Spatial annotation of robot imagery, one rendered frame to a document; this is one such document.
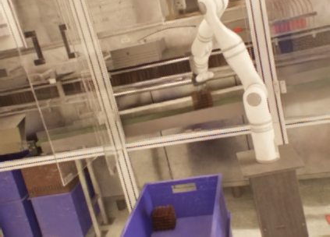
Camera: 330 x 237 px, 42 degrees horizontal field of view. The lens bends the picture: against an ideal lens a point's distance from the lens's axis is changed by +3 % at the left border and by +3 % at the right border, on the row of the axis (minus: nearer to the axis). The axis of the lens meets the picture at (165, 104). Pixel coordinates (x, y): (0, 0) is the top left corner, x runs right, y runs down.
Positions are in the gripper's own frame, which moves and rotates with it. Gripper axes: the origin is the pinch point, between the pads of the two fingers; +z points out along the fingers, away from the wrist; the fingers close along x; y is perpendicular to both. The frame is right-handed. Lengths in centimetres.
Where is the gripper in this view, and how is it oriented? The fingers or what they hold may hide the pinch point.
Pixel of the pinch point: (200, 92)
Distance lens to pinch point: 227.1
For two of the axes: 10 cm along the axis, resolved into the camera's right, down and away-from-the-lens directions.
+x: -9.3, 3.1, -1.7
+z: 0.2, 5.3, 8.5
